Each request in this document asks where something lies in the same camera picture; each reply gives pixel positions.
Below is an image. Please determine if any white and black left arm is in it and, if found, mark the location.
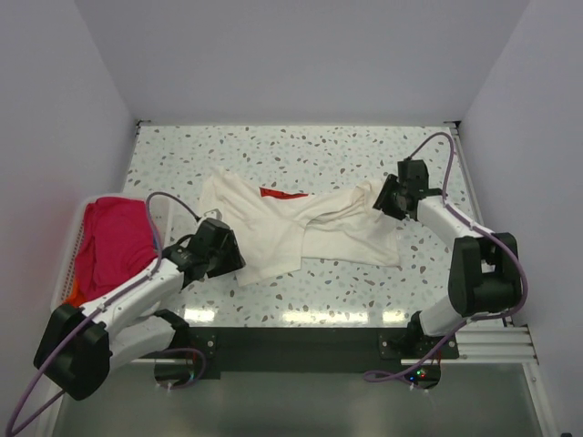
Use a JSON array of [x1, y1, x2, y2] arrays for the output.
[[34, 218, 245, 401]]

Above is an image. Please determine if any orange garment in basket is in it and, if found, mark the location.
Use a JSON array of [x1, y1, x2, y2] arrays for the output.
[[63, 281, 87, 308]]

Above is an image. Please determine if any white plastic laundry basket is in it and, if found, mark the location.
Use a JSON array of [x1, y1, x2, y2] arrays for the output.
[[50, 191, 176, 311]]

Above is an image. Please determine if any aluminium frame rail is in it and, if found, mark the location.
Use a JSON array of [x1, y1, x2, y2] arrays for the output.
[[446, 121, 538, 366]]

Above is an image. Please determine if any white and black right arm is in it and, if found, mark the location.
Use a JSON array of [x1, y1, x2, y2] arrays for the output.
[[373, 158, 527, 358]]

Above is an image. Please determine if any pink t-shirt in basket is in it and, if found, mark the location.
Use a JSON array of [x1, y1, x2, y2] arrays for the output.
[[75, 198, 157, 302]]

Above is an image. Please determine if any white t-shirt red print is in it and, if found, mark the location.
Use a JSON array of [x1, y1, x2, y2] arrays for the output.
[[199, 168, 400, 287]]

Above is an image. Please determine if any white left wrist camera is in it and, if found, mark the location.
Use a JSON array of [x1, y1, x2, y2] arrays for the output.
[[202, 208, 222, 220]]

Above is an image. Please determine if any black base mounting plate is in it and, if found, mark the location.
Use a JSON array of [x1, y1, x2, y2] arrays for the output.
[[135, 325, 460, 388]]

